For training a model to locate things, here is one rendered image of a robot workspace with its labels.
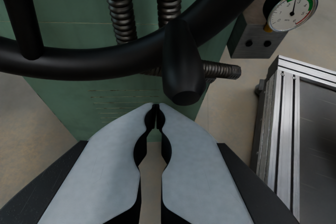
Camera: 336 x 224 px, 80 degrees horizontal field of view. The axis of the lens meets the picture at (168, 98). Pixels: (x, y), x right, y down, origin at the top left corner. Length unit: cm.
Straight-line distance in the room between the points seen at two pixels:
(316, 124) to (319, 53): 74
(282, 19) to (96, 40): 31
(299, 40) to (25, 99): 157
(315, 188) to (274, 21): 56
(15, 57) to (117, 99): 39
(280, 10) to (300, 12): 3
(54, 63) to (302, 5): 31
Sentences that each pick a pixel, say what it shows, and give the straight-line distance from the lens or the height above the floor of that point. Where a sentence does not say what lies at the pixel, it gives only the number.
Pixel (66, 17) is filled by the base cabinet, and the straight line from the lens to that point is 40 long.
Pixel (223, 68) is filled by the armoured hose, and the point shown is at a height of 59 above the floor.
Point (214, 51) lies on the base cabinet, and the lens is 44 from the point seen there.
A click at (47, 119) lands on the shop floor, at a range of 102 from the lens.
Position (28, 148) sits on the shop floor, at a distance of 99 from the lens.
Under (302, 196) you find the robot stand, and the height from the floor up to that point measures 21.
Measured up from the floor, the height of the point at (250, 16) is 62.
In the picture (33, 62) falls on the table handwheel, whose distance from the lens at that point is 19.
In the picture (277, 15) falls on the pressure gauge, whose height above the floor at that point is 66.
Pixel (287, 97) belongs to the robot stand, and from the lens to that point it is 86.
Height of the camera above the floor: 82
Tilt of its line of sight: 57 degrees down
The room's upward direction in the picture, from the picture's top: 8 degrees clockwise
